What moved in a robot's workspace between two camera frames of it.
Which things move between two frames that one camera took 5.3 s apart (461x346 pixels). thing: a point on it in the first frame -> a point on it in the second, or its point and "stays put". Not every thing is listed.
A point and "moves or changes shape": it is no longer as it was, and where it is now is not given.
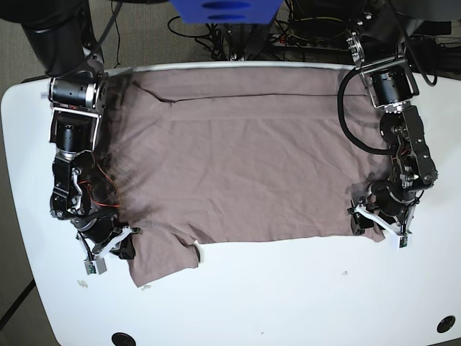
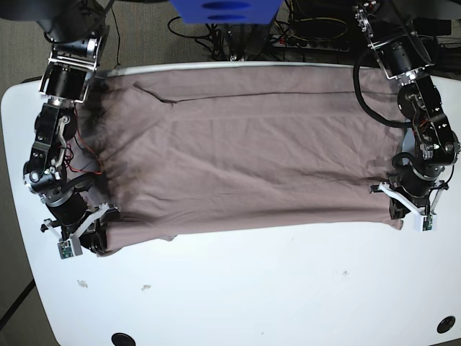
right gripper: x=101 y=236 -> x=72 y=215
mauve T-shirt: x=230 y=155 moves or changes shape
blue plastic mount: x=227 y=11 stays put
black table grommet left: x=122 y=339 stays put
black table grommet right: x=446 y=324 stays put
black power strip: x=284 y=40 stays put
